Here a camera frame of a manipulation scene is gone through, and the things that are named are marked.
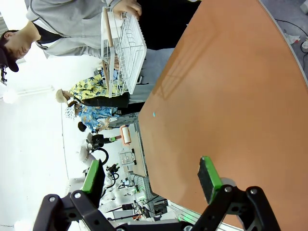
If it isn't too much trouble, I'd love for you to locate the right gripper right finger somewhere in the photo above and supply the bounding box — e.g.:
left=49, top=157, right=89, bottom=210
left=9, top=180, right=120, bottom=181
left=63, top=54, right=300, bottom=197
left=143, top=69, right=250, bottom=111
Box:
left=192, top=156, right=282, bottom=231

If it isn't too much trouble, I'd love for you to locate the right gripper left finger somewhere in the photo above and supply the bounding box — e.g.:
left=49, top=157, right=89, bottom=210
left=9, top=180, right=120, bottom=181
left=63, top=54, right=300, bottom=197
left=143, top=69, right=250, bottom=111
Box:
left=33, top=158, right=114, bottom=231

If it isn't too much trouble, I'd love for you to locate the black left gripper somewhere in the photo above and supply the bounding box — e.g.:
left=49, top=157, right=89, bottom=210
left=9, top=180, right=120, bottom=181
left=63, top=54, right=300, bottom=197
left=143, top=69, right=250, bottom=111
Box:
left=90, top=134, right=122, bottom=150

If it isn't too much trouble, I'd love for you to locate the orange white lint roller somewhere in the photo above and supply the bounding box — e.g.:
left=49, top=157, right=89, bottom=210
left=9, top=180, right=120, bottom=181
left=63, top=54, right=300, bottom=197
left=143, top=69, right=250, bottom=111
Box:
left=115, top=125, right=133, bottom=147

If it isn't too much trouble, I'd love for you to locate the white wire dish rack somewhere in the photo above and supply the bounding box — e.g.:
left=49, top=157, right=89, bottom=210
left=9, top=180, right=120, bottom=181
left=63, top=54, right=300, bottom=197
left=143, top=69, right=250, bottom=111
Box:
left=100, top=6, right=148, bottom=99

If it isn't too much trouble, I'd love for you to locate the person's left hand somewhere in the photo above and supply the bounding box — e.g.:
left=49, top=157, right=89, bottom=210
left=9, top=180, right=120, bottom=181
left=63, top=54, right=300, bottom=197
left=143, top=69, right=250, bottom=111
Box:
left=112, top=0, right=143, bottom=20

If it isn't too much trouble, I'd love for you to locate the white square tray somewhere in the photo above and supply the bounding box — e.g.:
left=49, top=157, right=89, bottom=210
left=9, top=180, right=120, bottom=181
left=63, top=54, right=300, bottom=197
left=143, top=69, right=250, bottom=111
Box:
left=119, top=149, right=136, bottom=166

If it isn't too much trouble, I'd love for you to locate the person in blue floral shirt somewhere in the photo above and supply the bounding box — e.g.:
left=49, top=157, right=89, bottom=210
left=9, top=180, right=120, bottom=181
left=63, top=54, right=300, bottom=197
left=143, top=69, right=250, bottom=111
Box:
left=64, top=105, right=121, bottom=132

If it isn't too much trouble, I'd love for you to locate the person in yellow floral shirt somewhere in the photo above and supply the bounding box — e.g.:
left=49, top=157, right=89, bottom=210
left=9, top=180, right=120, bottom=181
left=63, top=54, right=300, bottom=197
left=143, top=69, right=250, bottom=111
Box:
left=55, top=73, right=121, bottom=107

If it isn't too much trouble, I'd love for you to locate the white utensil holder cup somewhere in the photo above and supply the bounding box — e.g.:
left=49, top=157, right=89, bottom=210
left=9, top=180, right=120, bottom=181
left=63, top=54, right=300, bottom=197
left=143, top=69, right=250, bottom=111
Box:
left=105, top=11, right=122, bottom=41

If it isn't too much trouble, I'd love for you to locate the person in grey hoodie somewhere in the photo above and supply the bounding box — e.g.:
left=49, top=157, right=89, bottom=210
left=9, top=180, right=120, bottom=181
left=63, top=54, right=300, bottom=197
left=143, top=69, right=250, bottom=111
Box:
left=0, top=0, right=202, bottom=104

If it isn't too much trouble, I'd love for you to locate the black cap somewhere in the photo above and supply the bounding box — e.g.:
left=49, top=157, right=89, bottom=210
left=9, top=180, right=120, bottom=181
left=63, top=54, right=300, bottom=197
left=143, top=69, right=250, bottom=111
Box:
left=0, top=47, right=20, bottom=73

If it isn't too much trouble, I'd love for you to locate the crumpled white paper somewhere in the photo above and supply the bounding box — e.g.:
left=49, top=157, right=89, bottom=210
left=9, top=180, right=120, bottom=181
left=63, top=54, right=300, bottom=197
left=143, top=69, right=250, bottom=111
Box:
left=284, top=33, right=301, bottom=45

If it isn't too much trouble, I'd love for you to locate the thin black cable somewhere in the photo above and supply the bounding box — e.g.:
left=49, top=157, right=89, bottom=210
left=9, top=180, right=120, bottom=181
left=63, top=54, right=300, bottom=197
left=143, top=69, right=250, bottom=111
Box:
left=90, top=147, right=110, bottom=167

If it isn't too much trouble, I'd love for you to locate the black floor cable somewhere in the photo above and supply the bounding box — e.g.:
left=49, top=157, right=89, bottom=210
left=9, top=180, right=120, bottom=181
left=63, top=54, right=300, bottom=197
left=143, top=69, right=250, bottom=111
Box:
left=274, top=18, right=308, bottom=37

